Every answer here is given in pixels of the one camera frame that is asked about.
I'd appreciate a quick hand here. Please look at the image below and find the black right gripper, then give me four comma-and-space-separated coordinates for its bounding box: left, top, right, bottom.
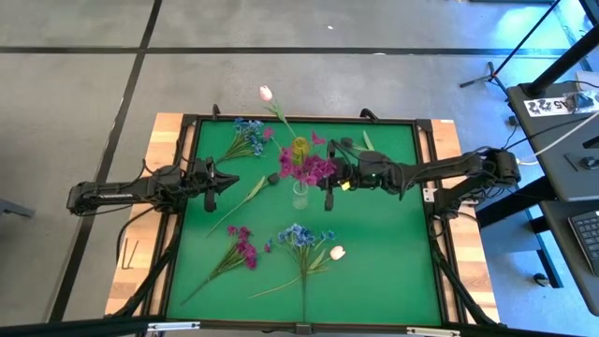
317, 139, 365, 212

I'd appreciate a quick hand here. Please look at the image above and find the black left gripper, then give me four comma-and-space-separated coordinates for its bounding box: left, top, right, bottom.
184, 156, 241, 214

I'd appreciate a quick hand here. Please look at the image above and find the magenta artificial flower bunch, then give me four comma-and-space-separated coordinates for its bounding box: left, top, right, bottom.
266, 126, 339, 188
180, 225, 259, 305

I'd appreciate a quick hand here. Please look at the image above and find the dark artificial tulip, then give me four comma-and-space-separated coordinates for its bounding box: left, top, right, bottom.
205, 171, 282, 238
340, 130, 375, 154

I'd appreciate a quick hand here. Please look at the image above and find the blue artificial flower bunch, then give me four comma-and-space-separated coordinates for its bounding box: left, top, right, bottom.
215, 116, 277, 165
264, 223, 337, 324

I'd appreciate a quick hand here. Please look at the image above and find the pink artificial tulip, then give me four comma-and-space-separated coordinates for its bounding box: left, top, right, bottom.
258, 84, 300, 141
247, 245, 347, 300

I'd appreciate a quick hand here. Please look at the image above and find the clear glass vase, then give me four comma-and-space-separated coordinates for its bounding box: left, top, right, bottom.
292, 180, 311, 211

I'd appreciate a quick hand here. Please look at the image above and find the yellow glass vase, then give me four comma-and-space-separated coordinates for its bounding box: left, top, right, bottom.
290, 136, 312, 165

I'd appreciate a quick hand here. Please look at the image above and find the green table mat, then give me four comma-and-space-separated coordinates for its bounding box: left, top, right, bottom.
167, 119, 444, 328

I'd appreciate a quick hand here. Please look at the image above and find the thin black tripod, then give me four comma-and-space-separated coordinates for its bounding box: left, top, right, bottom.
458, 0, 562, 95

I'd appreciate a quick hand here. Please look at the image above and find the grey chair base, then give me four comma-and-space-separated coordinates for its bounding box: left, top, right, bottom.
0, 197, 37, 220

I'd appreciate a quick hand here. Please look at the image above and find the black gantry bar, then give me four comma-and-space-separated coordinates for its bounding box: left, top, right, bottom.
0, 315, 599, 337

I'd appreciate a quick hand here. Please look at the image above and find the printed white paper label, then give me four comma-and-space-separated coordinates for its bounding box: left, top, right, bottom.
522, 95, 576, 118

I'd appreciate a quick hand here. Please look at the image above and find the grey desk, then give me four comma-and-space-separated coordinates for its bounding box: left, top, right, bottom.
506, 81, 599, 203

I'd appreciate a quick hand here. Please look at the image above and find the dark desk with keyboard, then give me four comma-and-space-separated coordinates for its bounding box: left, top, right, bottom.
537, 199, 599, 317

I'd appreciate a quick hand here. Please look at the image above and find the thick black pole stand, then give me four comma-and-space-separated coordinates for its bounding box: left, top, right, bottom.
520, 25, 599, 99

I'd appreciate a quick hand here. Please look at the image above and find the black keyboard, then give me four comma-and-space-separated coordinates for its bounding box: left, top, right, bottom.
567, 209, 599, 278

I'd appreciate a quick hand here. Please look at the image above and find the blue object on desk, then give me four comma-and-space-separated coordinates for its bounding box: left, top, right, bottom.
573, 90, 599, 114

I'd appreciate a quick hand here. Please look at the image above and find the black diagonal frame strut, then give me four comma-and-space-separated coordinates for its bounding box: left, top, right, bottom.
110, 219, 182, 319
428, 233, 500, 328

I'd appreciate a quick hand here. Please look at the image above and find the black table frame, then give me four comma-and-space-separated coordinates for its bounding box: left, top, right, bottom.
139, 111, 469, 336

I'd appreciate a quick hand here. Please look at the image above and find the silver metal bracket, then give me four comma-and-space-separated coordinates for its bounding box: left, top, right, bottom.
405, 326, 462, 337
146, 320, 201, 333

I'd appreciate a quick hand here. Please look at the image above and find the white cable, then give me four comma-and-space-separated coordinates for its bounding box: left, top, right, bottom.
514, 110, 599, 166

